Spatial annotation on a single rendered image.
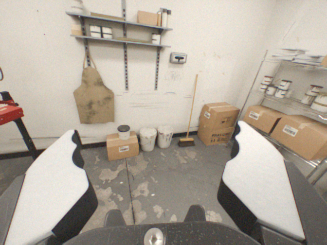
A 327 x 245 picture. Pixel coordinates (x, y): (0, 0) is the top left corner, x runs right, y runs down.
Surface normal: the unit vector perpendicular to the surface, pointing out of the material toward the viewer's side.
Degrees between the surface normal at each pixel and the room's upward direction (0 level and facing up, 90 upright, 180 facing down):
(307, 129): 87
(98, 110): 90
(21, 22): 90
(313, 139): 88
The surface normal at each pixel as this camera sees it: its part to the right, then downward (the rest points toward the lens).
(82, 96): 0.30, 0.46
